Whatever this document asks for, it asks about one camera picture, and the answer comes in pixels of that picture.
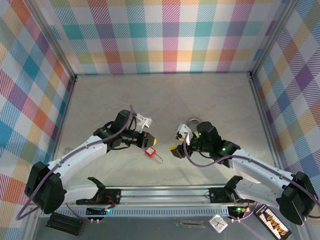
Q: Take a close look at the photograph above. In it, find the red padlock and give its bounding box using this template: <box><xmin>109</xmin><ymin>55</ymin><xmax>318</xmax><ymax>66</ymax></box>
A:
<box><xmin>144</xmin><ymin>146</ymin><xmax>165</xmax><ymax>166</ymax></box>

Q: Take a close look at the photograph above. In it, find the small metal plate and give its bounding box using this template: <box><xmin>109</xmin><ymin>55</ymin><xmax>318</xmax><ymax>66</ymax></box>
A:
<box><xmin>174</xmin><ymin>217</ymin><xmax>207</xmax><ymax>229</ymax></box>

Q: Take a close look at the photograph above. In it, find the green LED circuit board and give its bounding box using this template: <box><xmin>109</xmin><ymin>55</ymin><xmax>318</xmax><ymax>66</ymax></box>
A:
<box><xmin>229</xmin><ymin>205</ymin><xmax>252</xmax><ymax>216</ymax></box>

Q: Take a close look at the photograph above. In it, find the black display module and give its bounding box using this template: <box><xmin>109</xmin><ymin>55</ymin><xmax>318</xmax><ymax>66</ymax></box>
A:
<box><xmin>86</xmin><ymin>206</ymin><xmax>112</xmax><ymax>216</ymax></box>

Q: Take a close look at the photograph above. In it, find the small white clock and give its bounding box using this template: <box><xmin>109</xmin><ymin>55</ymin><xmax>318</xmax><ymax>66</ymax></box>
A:
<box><xmin>208</xmin><ymin>214</ymin><xmax>230</xmax><ymax>234</ymax></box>

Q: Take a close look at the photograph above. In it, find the black card orange print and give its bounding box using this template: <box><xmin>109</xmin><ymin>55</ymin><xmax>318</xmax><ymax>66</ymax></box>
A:
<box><xmin>253</xmin><ymin>203</ymin><xmax>293</xmax><ymax>240</ymax></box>

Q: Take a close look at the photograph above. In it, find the black ribbed block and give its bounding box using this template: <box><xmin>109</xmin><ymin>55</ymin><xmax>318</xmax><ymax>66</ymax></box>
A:
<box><xmin>45</xmin><ymin>211</ymin><xmax>85</xmax><ymax>237</ymax></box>

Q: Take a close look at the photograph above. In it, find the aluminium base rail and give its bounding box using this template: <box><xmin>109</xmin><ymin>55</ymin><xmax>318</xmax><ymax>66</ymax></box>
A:
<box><xmin>103</xmin><ymin>185</ymin><xmax>235</xmax><ymax>208</ymax></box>

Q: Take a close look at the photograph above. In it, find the aluminium frame rail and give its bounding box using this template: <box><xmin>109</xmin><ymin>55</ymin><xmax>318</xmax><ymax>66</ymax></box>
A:
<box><xmin>247</xmin><ymin>72</ymin><xmax>286</xmax><ymax>173</ymax></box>
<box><xmin>46</xmin><ymin>76</ymin><xmax>78</xmax><ymax>176</ymax></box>

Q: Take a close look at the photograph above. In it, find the grey slotted cable duct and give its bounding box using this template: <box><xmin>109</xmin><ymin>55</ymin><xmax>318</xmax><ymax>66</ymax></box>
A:
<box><xmin>53</xmin><ymin>207</ymin><xmax>231</xmax><ymax>219</ymax></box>

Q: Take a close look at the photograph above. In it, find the aluminium frame post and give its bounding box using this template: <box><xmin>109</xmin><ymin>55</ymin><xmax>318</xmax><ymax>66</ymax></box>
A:
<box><xmin>248</xmin><ymin>0</ymin><xmax>301</xmax><ymax>80</ymax></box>
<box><xmin>26</xmin><ymin>0</ymin><xmax>78</xmax><ymax>83</ymax></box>

